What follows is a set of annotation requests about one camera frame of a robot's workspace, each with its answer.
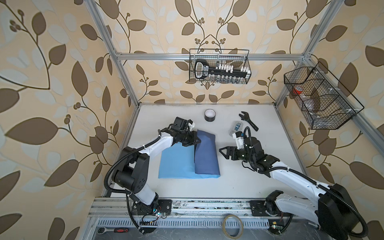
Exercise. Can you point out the red handled ratchet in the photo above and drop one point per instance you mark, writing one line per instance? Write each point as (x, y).
(103, 230)

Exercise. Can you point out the black adjustable wrench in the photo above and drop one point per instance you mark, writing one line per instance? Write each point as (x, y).
(245, 117)

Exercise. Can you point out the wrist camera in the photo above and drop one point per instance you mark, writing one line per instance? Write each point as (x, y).
(239, 138)
(191, 125)

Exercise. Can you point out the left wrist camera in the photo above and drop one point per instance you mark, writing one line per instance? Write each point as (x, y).
(191, 125)

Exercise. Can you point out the wire basket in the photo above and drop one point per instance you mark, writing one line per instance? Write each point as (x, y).
(326, 103)
(237, 58)

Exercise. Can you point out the socket set holder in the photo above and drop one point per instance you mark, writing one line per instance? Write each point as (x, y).
(202, 70)

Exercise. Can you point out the back wire basket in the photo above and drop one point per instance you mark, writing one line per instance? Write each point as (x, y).
(237, 58)

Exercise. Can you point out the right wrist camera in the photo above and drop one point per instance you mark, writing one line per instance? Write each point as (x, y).
(239, 138)

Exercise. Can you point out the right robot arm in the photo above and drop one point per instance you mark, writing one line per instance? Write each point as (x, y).
(330, 207)

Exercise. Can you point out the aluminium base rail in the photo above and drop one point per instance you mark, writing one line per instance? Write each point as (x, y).
(184, 207)

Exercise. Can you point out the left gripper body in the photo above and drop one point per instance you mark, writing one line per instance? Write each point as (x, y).
(186, 136)

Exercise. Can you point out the red object in basket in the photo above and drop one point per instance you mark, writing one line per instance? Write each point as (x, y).
(297, 90)

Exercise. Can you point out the black tape roll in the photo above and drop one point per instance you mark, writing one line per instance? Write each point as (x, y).
(210, 115)

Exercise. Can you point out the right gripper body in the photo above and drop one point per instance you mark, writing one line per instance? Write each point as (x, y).
(243, 156)

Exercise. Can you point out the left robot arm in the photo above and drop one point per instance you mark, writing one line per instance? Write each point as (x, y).
(129, 174)

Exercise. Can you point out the white tape dispenser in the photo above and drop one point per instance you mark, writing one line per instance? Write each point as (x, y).
(237, 126)

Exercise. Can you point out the right wire basket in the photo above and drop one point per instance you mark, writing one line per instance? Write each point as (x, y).
(326, 103)

